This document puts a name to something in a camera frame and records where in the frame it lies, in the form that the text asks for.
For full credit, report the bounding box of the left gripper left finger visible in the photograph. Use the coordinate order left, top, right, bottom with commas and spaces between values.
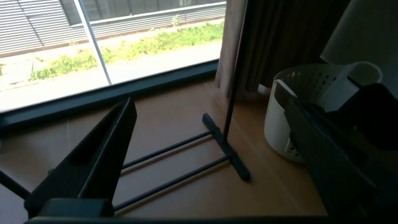
24, 98, 137, 218

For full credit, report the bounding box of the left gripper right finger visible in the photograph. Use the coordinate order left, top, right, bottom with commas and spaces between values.
284, 98, 398, 218

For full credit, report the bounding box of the white laundry basket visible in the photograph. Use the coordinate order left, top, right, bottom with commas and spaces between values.
263, 61, 383, 165

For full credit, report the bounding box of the black clothes rack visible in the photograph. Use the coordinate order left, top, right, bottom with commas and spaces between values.
0, 0, 251, 213

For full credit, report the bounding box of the window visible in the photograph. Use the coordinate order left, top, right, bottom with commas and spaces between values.
0, 0, 228, 134

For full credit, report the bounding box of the brown curtain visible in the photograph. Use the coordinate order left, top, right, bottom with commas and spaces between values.
215, 0, 352, 97

